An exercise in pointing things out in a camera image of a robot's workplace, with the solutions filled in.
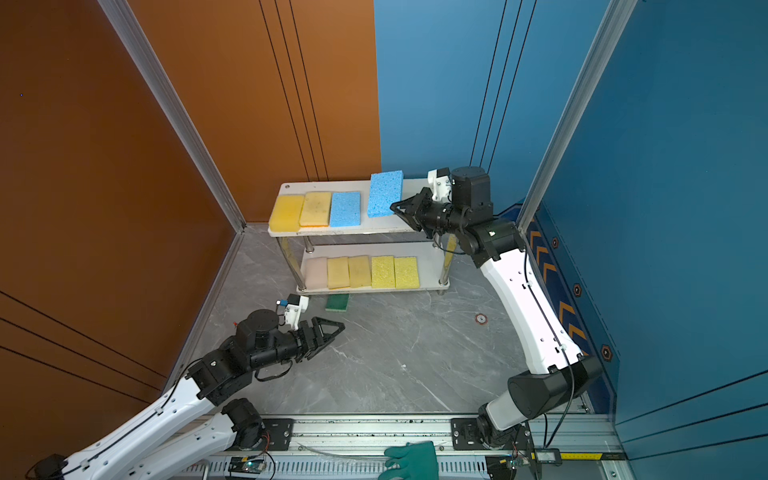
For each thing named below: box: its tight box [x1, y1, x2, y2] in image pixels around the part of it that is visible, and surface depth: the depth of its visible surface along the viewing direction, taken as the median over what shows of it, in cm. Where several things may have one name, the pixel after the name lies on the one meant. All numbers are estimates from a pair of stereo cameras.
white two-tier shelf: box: [267, 178, 454, 295], surface depth 85 cm
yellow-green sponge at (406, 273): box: [394, 257, 420, 290], surface depth 98 cm
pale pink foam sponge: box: [306, 258, 327, 290], surface depth 97 cm
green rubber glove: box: [378, 441, 439, 480], surface depth 71 cm
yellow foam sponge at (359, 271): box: [348, 255, 371, 288], surface depth 98 cm
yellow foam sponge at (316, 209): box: [299, 192, 332, 227], surface depth 76 cm
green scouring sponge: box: [325, 294, 350, 312], surface depth 98 cm
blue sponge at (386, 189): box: [368, 170, 404, 218], surface depth 68 cm
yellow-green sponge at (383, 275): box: [371, 256, 395, 289], surface depth 98 cm
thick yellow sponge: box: [270, 194, 304, 232], surface depth 74 cm
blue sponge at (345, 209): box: [330, 192, 361, 227], surface depth 77 cm
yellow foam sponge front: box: [327, 257, 350, 289], surface depth 96 cm
